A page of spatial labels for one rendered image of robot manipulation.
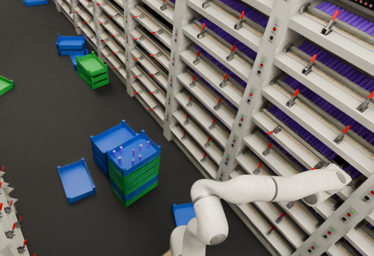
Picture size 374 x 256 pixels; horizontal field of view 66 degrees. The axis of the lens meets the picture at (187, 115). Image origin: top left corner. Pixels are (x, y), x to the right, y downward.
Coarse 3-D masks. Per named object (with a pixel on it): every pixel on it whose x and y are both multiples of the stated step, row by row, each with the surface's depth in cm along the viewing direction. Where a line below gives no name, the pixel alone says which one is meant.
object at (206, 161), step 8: (176, 128) 248; (176, 136) 244; (184, 136) 239; (184, 144) 238; (192, 144) 236; (192, 152) 233; (200, 152) 232; (200, 160) 226; (208, 160) 226; (208, 168) 223; (216, 168) 222
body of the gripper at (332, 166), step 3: (330, 165) 123; (333, 165) 124; (336, 165) 124; (327, 168) 121; (330, 168) 121; (333, 168) 122; (336, 168) 122; (339, 168) 123; (339, 171) 121; (342, 171) 122; (345, 174) 121; (345, 177) 119; (348, 177) 120; (348, 180) 118; (348, 183) 120
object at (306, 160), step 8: (264, 104) 160; (272, 104) 162; (256, 112) 160; (256, 120) 158; (264, 120) 156; (264, 128) 155; (272, 128) 153; (272, 136) 153; (280, 136) 149; (288, 136) 149; (280, 144) 150; (288, 144) 146; (296, 144) 146; (296, 152) 143; (304, 152) 142; (320, 152) 141; (304, 160) 140; (312, 160) 140; (360, 176) 132; (360, 184) 130; (344, 192) 129; (352, 192) 129; (344, 200) 131
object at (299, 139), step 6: (264, 114) 157; (270, 114) 155; (276, 120) 152; (282, 126) 150; (288, 132) 148; (294, 132) 147; (294, 138) 146; (300, 138) 145; (300, 144) 144; (306, 144) 142; (312, 150) 140; (318, 156) 138; (324, 162) 137; (330, 162) 135
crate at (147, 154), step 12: (144, 132) 203; (120, 144) 194; (132, 144) 202; (144, 144) 203; (108, 156) 189; (120, 156) 193; (132, 156) 194; (144, 156) 195; (120, 168) 180; (132, 168) 184
